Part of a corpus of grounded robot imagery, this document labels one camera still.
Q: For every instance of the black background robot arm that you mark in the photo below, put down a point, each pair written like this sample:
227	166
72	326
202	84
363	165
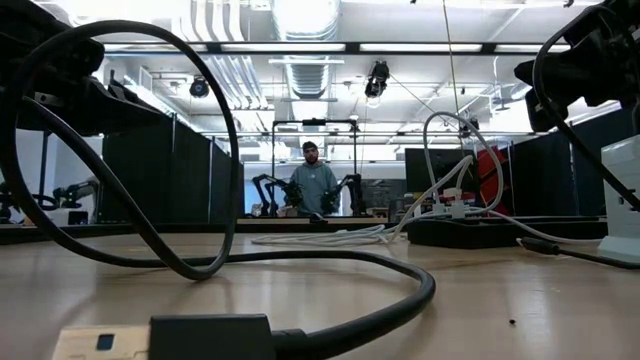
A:
272	192
350	192

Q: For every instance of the red cabinet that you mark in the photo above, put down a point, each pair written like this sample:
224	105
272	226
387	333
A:
487	175

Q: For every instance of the black power strip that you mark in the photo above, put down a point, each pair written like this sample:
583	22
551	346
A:
475	235

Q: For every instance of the black ceiling-hung lamp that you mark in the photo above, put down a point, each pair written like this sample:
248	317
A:
199	87
470	126
377	79

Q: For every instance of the person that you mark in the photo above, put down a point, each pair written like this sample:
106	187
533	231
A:
314	182

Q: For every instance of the black partition panel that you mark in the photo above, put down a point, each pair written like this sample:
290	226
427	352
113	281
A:
550	175
150	170

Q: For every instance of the pale green cube power strip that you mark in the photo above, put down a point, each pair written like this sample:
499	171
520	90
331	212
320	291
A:
620	170

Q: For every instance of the black monitor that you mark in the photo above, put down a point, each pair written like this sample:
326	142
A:
445	172

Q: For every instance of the silver ventilation duct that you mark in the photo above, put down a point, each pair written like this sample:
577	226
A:
307	75

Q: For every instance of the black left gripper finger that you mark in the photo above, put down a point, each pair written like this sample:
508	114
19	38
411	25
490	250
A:
115	112

